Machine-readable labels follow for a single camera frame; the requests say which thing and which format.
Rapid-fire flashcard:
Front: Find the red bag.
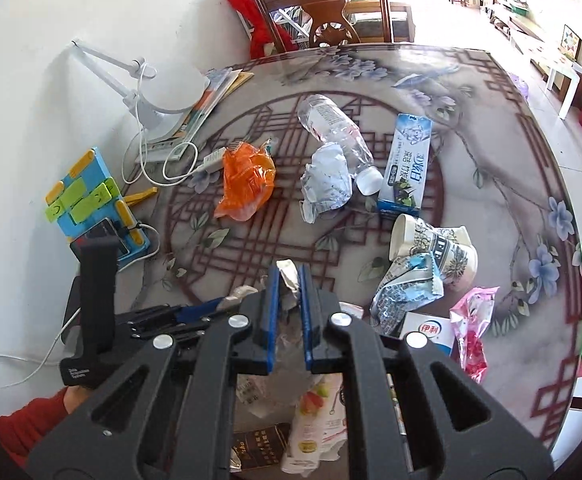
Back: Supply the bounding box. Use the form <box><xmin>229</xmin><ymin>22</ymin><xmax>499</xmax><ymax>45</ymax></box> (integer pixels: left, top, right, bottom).
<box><xmin>223</xmin><ymin>0</ymin><xmax>292</xmax><ymax>60</ymax></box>

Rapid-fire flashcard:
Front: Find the grey wrapper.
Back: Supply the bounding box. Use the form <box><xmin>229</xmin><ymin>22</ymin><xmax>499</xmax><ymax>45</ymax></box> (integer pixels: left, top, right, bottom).
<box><xmin>218</xmin><ymin>285</ymin><xmax>267</xmax><ymax>311</ymax></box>

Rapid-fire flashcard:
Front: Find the clear plastic bottle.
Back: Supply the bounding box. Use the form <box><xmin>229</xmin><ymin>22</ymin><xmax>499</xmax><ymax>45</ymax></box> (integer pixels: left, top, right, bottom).
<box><xmin>297</xmin><ymin>94</ymin><xmax>384</xmax><ymax>195</ymax></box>

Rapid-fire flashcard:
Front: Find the crumpled white paper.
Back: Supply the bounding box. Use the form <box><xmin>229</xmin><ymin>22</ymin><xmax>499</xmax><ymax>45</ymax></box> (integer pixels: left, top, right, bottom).
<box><xmin>298</xmin><ymin>142</ymin><xmax>354</xmax><ymax>223</ymax></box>

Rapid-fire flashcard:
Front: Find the yellow clip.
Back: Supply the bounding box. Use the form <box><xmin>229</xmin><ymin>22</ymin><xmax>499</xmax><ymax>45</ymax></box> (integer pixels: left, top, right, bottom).
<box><xmin>124</xmin><ymin>187</ymin><xmax>158</xmax><ymax>207</ymax></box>

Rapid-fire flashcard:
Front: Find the black phone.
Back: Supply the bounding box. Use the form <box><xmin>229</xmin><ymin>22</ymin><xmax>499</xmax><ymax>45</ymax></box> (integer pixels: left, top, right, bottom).
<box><xmin>68</xmin><ymin>217</ymin><xmax>124</xmax><ymax>256</ymax></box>

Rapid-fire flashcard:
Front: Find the paper scrap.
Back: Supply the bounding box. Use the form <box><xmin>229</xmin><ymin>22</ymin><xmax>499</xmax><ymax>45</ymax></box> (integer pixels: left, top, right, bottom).
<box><xmin>276</xmin><ymin>259</ymin><xmax>304</xmax><ymax>311</ymax></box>

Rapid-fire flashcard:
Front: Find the orange plastic bag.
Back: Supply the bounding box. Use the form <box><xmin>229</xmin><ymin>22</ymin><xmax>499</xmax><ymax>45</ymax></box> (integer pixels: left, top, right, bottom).
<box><xmin>213</xmin><ymin>141</ymin><xmax>277</xmax><ymax>222</ymax></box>

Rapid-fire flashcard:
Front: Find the pink snack wrapper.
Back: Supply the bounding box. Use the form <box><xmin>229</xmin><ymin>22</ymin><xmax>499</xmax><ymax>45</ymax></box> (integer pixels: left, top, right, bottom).
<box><xmin>448</xmin><ymin>286</ymin><xmax>500</xmax><ymax>385</ymax></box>

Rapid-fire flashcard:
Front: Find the white desk lamp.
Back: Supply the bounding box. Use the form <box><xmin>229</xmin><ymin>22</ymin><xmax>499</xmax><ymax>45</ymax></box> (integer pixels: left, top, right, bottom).
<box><xmin>68</xmin><ymin>40</ymin><xmax>212</xmax><ymax>143</ymax></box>

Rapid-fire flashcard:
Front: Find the crumpled blue printed wrapper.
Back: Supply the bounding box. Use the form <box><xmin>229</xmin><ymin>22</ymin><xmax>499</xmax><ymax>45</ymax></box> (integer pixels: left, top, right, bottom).
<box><xmin>369</xmin><ymin>252</ymin><xmax>444</xmax><ymax>336</ymax></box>

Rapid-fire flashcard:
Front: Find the blue white toothpaste box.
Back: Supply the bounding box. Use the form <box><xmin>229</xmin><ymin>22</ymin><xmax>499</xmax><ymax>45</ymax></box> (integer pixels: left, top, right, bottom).
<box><xmin>376</xmin><ymin>112</ymin><xmax>434</xmax><ymax>218</ymax></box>

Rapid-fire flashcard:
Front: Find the white side table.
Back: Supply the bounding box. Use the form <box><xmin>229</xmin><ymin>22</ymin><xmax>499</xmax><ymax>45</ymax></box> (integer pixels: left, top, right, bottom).
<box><xmin>508</xmin><ymin>30</ymin><xmax>582</xmax><ymax>120</ymax></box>

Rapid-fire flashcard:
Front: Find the white charging cable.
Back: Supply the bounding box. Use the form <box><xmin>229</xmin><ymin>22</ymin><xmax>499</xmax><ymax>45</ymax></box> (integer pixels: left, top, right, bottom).
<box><xmin>0</xmin><ymin>305</ymin><xmax>82</xmax><ymax>378</ymax></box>

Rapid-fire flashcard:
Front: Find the white charger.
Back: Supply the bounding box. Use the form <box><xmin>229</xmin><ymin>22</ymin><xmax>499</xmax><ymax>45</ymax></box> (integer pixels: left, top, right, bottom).
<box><xmin>191</xmin><ymin>147</ymin><xmax>229</xmax><ymax>173</ymax></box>

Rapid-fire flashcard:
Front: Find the person's left hand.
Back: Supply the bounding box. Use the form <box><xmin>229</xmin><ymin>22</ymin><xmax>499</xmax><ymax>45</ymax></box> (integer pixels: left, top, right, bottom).
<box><xmin>62</xmin><ymin>385</ymin><xmax>92</xmax><ymax>416</ymax></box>

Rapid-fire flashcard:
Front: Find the person's left forearm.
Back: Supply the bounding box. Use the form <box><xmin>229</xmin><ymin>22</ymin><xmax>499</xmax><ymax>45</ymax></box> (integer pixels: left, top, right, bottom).
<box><xmin>0</xmin><ymin>390</ymin><xmax>74</xmax><ymax>468</ymax></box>

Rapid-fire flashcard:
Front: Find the white blue milk carton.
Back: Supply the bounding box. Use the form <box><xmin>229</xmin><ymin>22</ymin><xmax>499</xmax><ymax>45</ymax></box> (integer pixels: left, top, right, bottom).
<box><xmin>398</xmin><ymin>311</ymin><xmax>456</xmax><ymax>358</ymax></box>

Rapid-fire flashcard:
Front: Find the white paper slip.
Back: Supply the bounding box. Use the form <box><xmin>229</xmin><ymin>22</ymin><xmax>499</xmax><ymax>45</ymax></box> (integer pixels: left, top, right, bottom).
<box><xmin>235</xmin><ymin>374</ymin><xmax>277</xmax><ymax>418</ymax></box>

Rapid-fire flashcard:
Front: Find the dark brown packet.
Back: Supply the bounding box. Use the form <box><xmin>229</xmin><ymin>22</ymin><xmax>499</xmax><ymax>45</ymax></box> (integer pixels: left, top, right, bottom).
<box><xmin>228</xmin><ymin>422</ymin><xmax>292</xmax><ymax>473</ymax></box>

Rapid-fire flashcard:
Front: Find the colourful framed picture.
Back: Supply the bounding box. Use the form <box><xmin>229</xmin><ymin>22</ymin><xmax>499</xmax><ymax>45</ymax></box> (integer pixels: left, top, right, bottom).
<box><xmin>563</xmin><ymin>25</ymin><xmax>582</xmax><ymax>63</ymax></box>

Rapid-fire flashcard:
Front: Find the stack of papers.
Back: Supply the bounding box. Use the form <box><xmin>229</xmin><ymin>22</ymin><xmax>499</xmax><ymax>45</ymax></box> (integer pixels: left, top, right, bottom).
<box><xmin>148</xmin><ymin>67</ymin><xmax>254</xmax><ymax>161</ymax></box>

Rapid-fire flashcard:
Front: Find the crushed printed paper cup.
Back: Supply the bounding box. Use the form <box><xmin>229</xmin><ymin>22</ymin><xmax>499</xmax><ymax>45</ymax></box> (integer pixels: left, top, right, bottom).
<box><xmin>388</xmin><ymin>213</ymin><xmax>478</xmax><ymax>286</ymax></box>

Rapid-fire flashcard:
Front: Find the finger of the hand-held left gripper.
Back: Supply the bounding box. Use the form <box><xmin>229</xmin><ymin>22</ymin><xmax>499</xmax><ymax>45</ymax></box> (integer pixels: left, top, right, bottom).
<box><xmin>116</xmin><ymin>297</ymin><xmax>242</xmax><ymax>331</ymax></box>
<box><xmin>126</xmin><ymin>320</ymin><xmax>212</xmax><ymax>346</ymax></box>

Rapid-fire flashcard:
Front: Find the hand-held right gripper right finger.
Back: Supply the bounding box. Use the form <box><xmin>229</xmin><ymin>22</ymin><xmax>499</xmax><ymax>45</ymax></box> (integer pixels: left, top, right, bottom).
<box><xmin>300</xmin><ymin>264</ymin><xmax>555</xmax><ymax>480</ymax></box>

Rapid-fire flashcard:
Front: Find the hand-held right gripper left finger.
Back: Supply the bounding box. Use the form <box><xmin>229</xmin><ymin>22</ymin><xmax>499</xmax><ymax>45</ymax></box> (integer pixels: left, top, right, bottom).
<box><xmin>25</xmin><ymin>261</ymin><xmax>280</xmax><ymax>480</ymax></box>

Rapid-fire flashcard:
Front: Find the white fruit drink carton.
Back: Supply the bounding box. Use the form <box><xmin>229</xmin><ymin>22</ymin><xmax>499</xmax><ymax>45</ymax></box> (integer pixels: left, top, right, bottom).
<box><xmin>281</xmin><ymin>372</ymin><xmax>347</xmax><ymax>476</ymax></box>

